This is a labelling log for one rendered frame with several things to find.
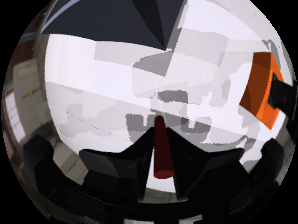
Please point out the dark red peg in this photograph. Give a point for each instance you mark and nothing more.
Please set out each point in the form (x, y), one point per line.
(163, 165)

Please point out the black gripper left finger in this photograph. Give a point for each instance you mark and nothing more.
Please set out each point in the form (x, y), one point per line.
(132, 164)

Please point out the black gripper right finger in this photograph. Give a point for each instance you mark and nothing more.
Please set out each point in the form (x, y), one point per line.
(190, 163)

